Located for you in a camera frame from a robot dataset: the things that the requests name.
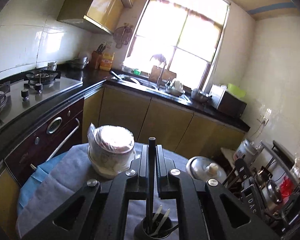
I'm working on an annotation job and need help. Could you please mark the black utensil holder cup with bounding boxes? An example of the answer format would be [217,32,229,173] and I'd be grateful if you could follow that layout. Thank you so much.
[134,213,179,239]

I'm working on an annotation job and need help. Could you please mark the yellow lower cabinets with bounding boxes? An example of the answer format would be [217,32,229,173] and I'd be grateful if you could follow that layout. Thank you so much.
[0,83,249,239]

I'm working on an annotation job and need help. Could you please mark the wooden knife block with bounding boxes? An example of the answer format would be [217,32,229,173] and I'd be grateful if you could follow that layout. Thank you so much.
[89,43,106,69]

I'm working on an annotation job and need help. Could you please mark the kitchen window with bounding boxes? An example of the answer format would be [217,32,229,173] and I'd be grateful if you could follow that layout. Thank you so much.
[122,0,230,89]

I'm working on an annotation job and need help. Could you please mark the green plastic basin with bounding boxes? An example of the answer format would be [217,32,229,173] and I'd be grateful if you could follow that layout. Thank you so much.
[227,83,246,99]

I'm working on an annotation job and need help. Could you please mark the dark red oven front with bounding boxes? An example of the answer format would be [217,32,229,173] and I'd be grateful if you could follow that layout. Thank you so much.
[4,99,84,186]

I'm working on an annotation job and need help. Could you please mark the gas stove top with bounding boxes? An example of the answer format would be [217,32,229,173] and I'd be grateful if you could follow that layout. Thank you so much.
[0,69,83,130]

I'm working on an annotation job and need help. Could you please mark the grey table cloth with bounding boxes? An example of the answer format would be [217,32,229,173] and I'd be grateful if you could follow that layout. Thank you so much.
[15,144,188,239]

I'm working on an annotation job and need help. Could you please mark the plastic-wrapped white bowl stack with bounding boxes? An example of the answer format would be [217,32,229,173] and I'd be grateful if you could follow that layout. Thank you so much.
[87,123,140,179]

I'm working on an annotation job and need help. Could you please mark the steel bowls near stove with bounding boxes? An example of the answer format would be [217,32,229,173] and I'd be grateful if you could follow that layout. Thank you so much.
[66,56,89,70]

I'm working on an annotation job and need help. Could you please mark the black microwave oven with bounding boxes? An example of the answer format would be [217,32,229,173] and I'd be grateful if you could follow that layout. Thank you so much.
[209,85,247,118]

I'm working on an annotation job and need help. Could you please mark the red plastic bag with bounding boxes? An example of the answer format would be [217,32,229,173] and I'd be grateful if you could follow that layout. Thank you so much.
[280,176,294,198]

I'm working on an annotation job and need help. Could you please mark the dish rack with dishes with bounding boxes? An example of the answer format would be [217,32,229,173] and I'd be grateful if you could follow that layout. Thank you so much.
[165,78,185,97]

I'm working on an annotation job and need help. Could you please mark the yellow oil bottle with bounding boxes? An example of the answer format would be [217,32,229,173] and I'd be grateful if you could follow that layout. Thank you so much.
[99,53,115,71]

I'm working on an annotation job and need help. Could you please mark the yellow upper cabinet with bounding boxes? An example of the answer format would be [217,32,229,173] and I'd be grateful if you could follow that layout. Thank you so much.
[57,0,135,35]

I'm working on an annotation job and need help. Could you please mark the steel bowl on counter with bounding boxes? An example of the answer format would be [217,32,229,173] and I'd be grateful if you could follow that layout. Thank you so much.
[191,88,212,103]

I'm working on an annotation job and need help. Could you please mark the cream plastic spoon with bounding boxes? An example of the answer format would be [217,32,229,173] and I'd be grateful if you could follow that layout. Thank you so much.
[152,205,162,224]
[151,209,170,236]

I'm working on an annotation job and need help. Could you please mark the steel sink faucet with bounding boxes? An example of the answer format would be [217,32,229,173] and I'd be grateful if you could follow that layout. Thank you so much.
[157,54,167,88]

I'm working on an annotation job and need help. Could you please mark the metal storage rack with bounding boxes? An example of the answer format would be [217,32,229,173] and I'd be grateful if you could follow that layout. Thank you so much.
[223,139,300,239]

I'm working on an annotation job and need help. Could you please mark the steel kettle on rack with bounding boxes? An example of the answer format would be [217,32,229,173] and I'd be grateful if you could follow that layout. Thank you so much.
[262,180,283,206]

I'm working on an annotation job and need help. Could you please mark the white rice cooker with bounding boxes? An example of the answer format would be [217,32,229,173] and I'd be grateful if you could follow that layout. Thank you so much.
[233,139,258,165]

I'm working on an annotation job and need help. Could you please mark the blue under cloth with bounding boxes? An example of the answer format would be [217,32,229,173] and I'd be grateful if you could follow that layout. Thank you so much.
[17,152,67,216]

